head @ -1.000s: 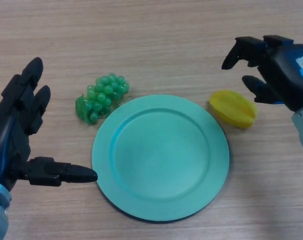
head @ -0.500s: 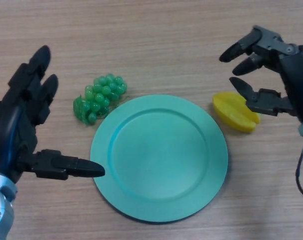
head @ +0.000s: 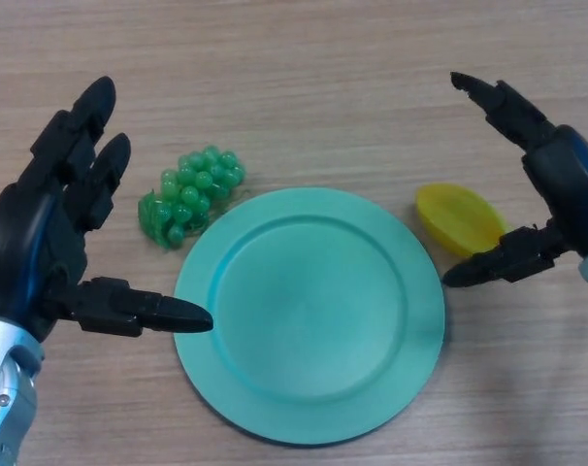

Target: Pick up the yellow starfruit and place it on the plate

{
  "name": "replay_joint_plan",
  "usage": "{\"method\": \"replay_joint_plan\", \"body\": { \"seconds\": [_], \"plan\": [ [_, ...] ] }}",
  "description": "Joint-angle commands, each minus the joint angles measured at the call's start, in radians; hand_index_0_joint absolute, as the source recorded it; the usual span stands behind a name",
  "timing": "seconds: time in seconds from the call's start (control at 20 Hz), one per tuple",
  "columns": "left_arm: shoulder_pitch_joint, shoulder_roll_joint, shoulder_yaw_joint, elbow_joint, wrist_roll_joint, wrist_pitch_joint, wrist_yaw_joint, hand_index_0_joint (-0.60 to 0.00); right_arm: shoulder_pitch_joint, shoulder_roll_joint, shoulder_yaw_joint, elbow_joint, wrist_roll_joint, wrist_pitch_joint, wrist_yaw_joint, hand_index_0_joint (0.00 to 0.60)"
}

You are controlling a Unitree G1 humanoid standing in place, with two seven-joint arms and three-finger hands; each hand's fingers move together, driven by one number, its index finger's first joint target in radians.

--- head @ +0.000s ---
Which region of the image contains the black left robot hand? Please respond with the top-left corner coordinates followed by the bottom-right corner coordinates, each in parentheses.
top-left (0, 76), bottom-right (213, 344)

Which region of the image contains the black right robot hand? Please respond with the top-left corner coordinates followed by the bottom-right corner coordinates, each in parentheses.
top-left (441, 71), bottom-right (588, 290)

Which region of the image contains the yellow starfruit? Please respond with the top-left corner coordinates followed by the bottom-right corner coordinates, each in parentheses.
top-left (414, 183), bottom-right (513, 257)

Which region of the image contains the green round plate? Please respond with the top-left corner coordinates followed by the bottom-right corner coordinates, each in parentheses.
top-left (173, 187), bottom-right (446, 433)

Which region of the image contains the green grape bunch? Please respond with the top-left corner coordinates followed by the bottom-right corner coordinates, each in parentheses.
top-left (137, 144), bottom-right (249, 251)

